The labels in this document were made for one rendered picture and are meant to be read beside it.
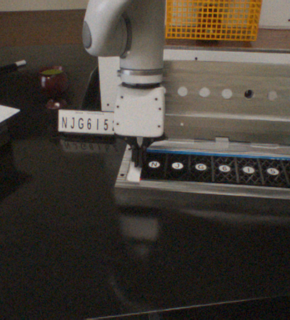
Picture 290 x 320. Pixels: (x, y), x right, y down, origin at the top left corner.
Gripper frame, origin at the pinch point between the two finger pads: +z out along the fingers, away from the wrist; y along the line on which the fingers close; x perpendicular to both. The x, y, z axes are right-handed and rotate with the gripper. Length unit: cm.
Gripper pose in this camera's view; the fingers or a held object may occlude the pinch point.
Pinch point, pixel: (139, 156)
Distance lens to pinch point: 80.3
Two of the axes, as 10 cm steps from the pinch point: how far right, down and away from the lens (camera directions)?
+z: -0.3, 9.3, 3.6
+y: 9.9, 0.7, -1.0
